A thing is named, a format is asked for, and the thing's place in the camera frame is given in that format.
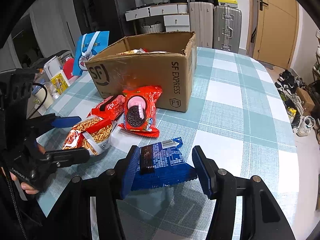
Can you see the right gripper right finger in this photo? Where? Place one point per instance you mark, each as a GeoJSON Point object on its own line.
{"type": "Point", "coordinates": [262, 217]}

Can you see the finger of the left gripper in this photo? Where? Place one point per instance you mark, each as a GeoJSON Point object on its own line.
{"type": "Point", "coordinates": [52, 160]}
{"type": "Point", "coordinates": [60, 121]}

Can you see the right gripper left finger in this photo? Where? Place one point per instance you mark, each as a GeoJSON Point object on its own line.
{"type": "Point", "coordinates": [112, 185]}

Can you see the orange noodle snack bag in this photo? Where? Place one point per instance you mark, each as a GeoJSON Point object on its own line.
{"type": "Point", "coordinates": [93, 134]}

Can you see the red wafer pack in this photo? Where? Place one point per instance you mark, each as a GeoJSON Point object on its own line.
{"type": "Point", "coordinates": [110, 108]}

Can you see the red Oreo snack bag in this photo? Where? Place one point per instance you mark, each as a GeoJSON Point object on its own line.
{"type": "Point", "coordinates": [140, 111]}

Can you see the blue Oreo cookie pack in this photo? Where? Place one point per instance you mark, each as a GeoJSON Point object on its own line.
{"type": "Point", "coordinates": [162, 164]}

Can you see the white noodle snack bag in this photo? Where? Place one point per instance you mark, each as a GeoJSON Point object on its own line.
{"type": "Point", "coordinates": [140, 51]}

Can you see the person's left hand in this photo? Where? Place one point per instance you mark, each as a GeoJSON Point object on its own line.
{"type": "Point", "coordinates": [23, 185]}

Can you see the yellow drink carton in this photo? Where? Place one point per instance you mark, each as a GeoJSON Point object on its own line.
{"type": "Point", "coordinates": [60, 81]}

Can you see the white kettle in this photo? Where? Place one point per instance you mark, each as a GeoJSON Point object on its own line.
{"type": "Point", "coordinates": [52, 67]}

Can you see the red packet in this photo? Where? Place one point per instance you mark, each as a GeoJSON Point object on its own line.
{"type": "Point", "coordinates": [68, 68]}

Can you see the blue Doraemon tote bag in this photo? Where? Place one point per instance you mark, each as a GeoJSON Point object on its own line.
{"type": "Point", "coordinates": [87, 47]}

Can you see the checkered teal tablecloth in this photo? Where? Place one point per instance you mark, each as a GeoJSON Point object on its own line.
{"type": "Point", "coordinates": [237, 117]}

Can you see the white sneaker on floor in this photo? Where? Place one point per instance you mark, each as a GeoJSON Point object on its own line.
{"type": "Point", "coordinates": [306, 125]}

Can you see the small cardboard box on floor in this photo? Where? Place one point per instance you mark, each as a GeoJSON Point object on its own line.
{"type": "Point", "coordinates": [307, 102]}

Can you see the brown SF cardboard box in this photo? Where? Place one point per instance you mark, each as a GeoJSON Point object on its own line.
{"type": "Point", "coordinates": [173, 71]}

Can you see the black refrigerator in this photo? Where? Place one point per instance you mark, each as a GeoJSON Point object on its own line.
{"type": "Point", "coordinates": [111, 18]}

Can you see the woven laundry basket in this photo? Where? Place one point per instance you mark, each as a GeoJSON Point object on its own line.
{"type": "Point", "coordinates": [153, 28]}

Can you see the white drawer desk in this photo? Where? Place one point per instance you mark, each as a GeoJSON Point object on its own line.
{"type": "Point", "coordinates": [173, 16]}

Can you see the beige hard suitcase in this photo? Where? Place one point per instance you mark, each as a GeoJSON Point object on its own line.
{"type": "Point", "coordinates": [201, 22]}

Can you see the silver hard suitcase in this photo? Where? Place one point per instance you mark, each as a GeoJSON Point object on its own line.
{"type": "Point", "coordinates": [227, 28]}

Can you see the wooden door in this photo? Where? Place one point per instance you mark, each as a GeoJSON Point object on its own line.
{"type": "Point", "coordinates": [273, 30]}

